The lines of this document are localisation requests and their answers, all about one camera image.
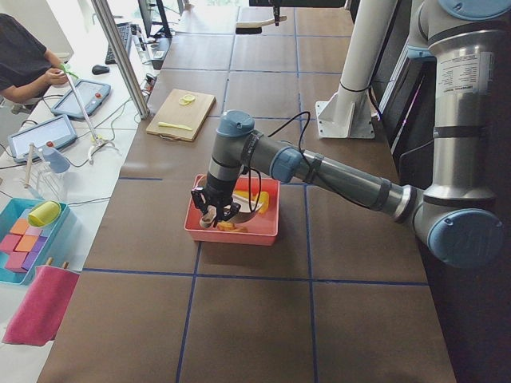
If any yellow plastic cup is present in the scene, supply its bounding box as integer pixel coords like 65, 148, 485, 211
27, 200, 61, 227

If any bamboo cutting board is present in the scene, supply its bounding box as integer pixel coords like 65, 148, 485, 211
146, 89, 216, 142

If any blue cup on stand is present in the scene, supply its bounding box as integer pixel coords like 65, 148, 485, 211
42, 146, 70, 174

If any tan toy ginger root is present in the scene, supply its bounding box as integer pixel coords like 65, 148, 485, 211
216, 222, 248, 233

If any seated person in black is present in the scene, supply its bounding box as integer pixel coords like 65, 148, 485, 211
1, 14, 68, 104

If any white reacher stick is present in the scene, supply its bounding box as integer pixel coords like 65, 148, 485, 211
60, 63, 117, 164

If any pink plastic bin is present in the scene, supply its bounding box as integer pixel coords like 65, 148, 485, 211
184, 176, 280, 246

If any green plastic toy knife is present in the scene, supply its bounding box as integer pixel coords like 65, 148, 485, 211
157, 121, 193, 131

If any black computer keyboard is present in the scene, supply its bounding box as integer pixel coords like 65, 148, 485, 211
104, 22, 133, 65

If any teal tray of blocks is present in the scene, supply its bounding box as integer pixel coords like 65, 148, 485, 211
1, 198, 74, 285

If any black computer mouse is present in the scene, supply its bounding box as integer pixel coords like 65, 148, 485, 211
91, 65, 110, 75

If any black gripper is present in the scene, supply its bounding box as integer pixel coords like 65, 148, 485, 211
268, 0, 282, 26
191, 177, 240, 227

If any beige brush with black bristles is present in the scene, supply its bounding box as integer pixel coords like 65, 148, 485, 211
235, 16, 287, 34

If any beige plastic dustpan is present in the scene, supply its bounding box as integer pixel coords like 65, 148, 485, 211
191, 176, 263, 228

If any yellow toy corn cob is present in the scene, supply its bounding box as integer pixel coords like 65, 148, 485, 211
232, 190, 270, 215

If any aluminium frame post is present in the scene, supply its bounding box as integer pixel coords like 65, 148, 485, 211
91, 0, 150, 120

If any blue teach pendant tablet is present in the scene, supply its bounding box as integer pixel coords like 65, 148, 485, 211
50, 79, 111, 120
8, 115, 77, 163

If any pink cloth on rack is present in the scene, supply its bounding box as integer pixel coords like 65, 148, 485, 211
2, 265, 80, 346

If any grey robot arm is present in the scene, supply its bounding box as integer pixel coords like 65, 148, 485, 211
191, 1, 510, 268

